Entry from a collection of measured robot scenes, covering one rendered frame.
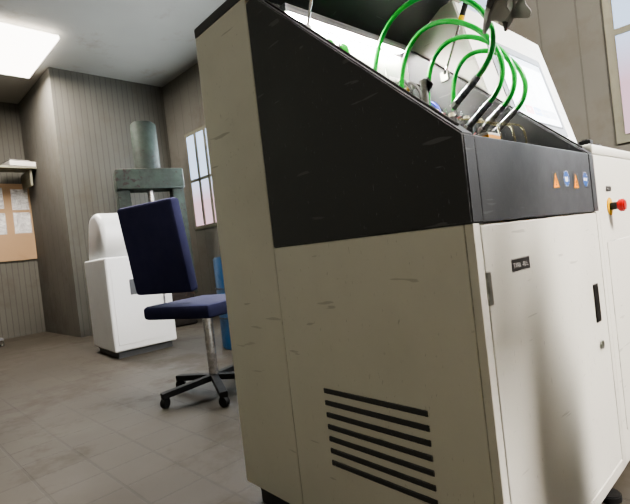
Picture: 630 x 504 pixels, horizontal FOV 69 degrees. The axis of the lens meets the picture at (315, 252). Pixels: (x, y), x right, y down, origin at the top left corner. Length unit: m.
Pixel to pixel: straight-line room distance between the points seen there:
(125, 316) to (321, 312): 3.38
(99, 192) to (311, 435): 5.61
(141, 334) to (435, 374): 3.71
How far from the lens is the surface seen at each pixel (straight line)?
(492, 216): 0.91
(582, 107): 3.52
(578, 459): 1.30
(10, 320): 7.72
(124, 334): 4.39
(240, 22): 1.40
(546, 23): 3.72
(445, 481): 1.03
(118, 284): 4.36
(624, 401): 1.63
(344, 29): 1.53
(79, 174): 6.53
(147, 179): 5.99
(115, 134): 6.84
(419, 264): 0.91
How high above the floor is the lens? 0.78
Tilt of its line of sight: 1 degrees down
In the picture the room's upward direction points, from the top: 7 degrees counter-clockwise
